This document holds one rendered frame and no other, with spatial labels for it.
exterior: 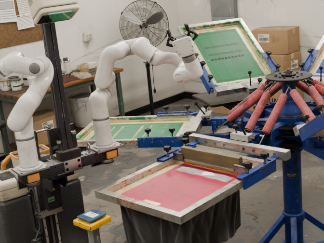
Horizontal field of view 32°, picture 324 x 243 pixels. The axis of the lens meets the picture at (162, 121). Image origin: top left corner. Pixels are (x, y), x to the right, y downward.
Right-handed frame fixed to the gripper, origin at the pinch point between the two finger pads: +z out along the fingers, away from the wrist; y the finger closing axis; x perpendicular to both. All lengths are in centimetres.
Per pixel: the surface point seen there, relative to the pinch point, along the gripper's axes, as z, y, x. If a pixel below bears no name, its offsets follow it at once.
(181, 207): -67, 18, -54
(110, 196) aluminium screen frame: -57, 54, -45
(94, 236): -61, 60, -67
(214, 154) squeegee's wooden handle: -73, 6, -8
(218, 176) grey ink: -80, 6, -19
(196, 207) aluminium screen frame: -64, 9, -61
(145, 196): -65, 39, -41
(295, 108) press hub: -98, -37, 58
